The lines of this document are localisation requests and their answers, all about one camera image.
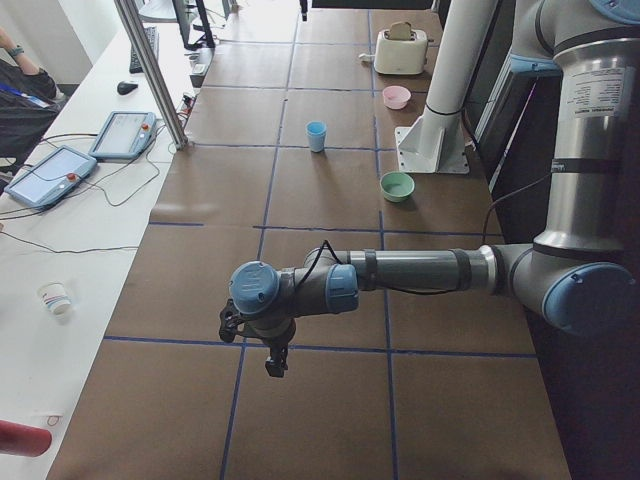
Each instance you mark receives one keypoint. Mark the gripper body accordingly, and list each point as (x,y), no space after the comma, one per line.
(278,346)

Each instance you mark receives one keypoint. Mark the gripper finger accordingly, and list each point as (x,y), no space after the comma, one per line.
(276,363)

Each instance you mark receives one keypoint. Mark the light blue cup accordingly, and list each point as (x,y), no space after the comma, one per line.
(316,143)
(316,129)

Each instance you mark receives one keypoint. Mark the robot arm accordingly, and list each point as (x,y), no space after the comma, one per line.
(569,273)

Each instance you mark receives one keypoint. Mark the green bowl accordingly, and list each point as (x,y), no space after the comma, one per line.
(396,186)

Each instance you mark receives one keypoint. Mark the paper cup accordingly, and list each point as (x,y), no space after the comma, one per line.
(55,298)

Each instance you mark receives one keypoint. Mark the far teach pendant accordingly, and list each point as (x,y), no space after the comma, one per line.
(124,136)

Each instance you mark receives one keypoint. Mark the teach pendant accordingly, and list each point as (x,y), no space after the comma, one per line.
(124,136)
(52,178)

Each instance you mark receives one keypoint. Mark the pink bowl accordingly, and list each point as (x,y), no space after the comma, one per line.
(396,97)

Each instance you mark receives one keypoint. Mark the near teach pendant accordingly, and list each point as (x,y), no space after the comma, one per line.
(52,178)

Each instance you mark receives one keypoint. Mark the red cylinder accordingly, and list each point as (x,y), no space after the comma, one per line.
(23,440)

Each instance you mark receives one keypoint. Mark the black computer mouse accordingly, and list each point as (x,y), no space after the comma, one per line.
(126,87)

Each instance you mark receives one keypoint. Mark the cream toaster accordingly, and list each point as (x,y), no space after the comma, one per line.
(401,57)

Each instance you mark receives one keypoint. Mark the black monitor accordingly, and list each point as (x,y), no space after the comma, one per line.
(194,26)

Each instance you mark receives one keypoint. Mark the bread slice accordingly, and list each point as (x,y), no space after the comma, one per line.
(400,31)

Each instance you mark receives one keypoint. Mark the seated person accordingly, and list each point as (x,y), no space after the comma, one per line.
(30,102)

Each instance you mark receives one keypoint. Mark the white mounting pole with base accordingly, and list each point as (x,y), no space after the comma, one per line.
(435,142)

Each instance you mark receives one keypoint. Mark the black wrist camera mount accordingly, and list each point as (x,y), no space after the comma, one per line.
(232,323)

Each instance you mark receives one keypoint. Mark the aluminium frame post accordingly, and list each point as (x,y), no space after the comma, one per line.
(132,24)

